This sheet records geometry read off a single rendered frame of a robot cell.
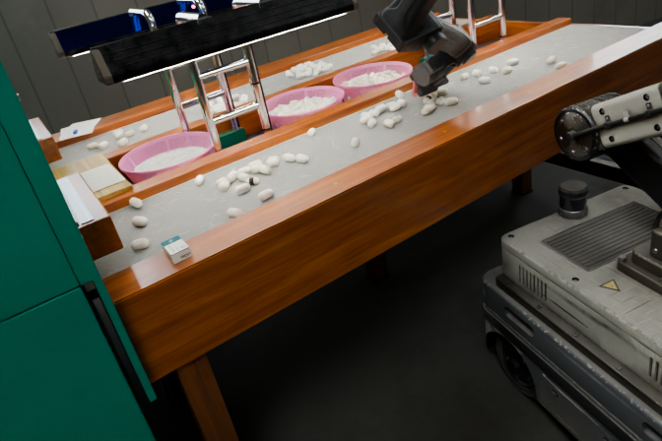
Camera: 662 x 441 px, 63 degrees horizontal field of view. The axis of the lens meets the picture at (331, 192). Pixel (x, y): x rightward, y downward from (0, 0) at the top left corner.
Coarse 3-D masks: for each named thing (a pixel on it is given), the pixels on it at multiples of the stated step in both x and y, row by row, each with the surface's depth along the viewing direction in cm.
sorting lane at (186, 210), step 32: (576, 32) 188; (608, 32) 181; (480, 64) 176; (544, 64) 164; (448, 96) 154; (480, 96) 149; (320, 128) 150; (352, 128) 146; (384, 128) 141; (416, 128) 137; (320, 160) 130; (352, 160) 127; (192, 192) 127; (224, 192) 124; (256, 192) 121; (288, 192) 118; (128, 224) 118; (160, 224) 115; (192, 224) 113; (128, 256) 106
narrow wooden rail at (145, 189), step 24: (552, 24) 195; (480, 48) 184; (504, 48) 184; (360, 96) 161; (384, 96) 161; (312, 120) 150; (240, 144) 143; (264, 144) 143; (192, 168) 134; (216, 168) 137; (144, 192) 128
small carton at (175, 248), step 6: (168, 240) 99; (174, 240) 99; (180, 240) 98; (162, 246) 99; (168, 246) 97; (174, 246) 97; (180, 246) 96; (186, 246) 96; (168, 252) 95; (174, 252) 95; (180, 252) 95; (186, 252) 96; (174, 258) 95; (180, 258) 95; (186, 258) 96
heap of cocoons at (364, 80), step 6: (372, 72) 190; (384, 72) 188; (390, 72) 188; (396, 72) 186; (354, 78) 189; (360, 78) 185; (366, 78) 189; (372, 78) 185; (378, 78) 183; (384, 78) 182; (390, 78) 181; (396, 78) 179; (342, 84) 184; (348, 84) 184; (354, 84) 183; (360, 84) 182; (366, 84) 179; (372, 84) 178; (348, 96) 175
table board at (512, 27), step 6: (456, 18) 247; (462, 18) 244; (510, 24) 222; (516, 24) 219; (522, 24) 217; (528, 24) 215; (534, 24) 213; (540, 24) 210; (576, 24) 199; (582, 24) 198; (510, 30) 223; (516, 30) 221; (522, 30) 218
